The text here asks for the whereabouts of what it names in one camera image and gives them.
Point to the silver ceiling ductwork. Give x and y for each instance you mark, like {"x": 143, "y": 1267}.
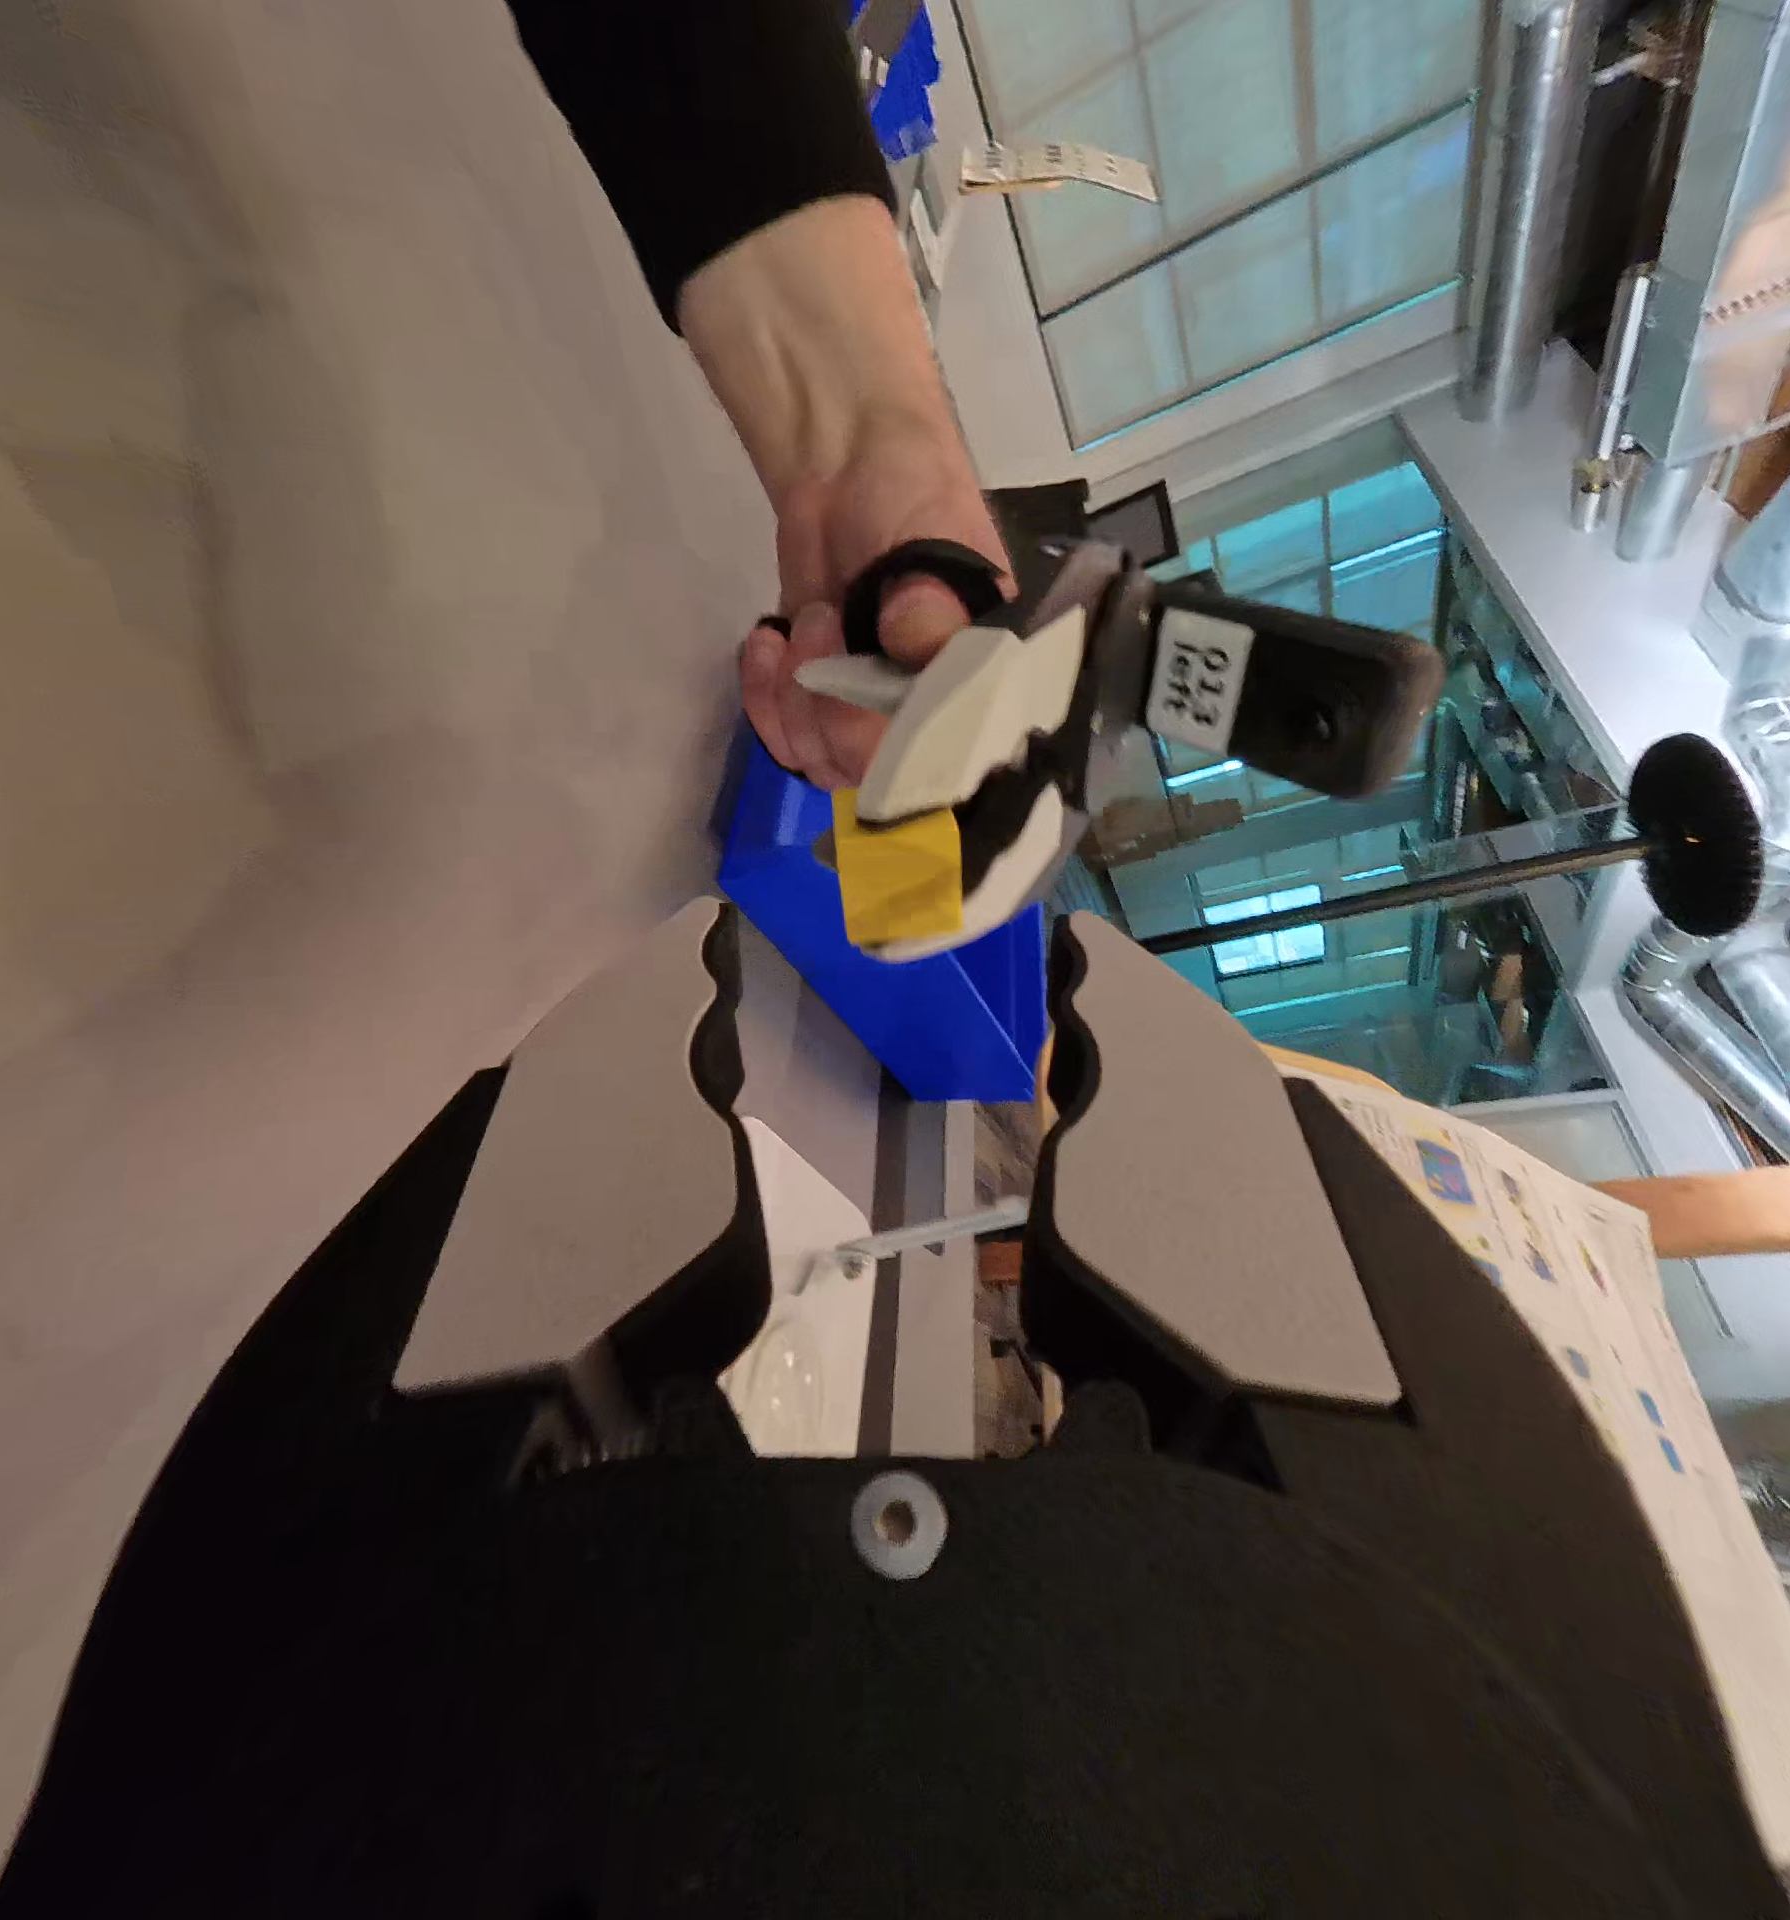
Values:
{"x": 1787, "y": 569}

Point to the printed instruction sheet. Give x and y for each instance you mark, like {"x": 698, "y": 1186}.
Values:
{"x": 1615, "y": 1352}

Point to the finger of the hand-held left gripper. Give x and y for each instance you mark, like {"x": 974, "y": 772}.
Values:
{"x": 1038, "y": 849}
{"x": 971, "y": 712}

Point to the metal duct elbow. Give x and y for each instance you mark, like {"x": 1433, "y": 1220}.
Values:
{"x": 1705, "y": 1036}

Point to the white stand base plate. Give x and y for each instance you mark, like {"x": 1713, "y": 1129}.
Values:
{"x": 805, "y": 1214}

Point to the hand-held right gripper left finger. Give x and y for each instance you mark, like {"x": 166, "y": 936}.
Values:
{"x": 580, "y": 1199}

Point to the person's left forearm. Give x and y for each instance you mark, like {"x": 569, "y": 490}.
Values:
{"x": 715, "y": 119}

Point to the metal duct pipe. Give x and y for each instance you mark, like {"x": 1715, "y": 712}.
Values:
{"x": 1516, "y": 194}

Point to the yellow wooden cube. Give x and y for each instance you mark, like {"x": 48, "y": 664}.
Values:
{"x": 904, "y": 879}

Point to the clear suction cup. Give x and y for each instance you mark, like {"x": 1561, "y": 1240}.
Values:
{"x": 792, "y": 1373}

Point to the blue plastic bin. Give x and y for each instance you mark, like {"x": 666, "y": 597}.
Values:
{"x": 941, "y": 1020}

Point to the white paper strip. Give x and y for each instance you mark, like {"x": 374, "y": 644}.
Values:
{"x": 1060, "y": 162}

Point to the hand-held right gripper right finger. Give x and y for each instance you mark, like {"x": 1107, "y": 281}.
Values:
{"x": 1209, "y": 1214}

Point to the small blue storage bin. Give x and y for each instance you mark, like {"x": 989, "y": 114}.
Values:
{"x": 896, "y": 75}

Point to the black mesh chair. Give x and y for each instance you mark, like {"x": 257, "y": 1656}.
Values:
{"x": 1135, "y": 523}

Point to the wooden pillar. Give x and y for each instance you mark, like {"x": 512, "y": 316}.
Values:
{"x": 1735, "y": 1207}

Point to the person's left hand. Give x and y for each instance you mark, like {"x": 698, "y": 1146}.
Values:
{"x": 866, "y": 496}

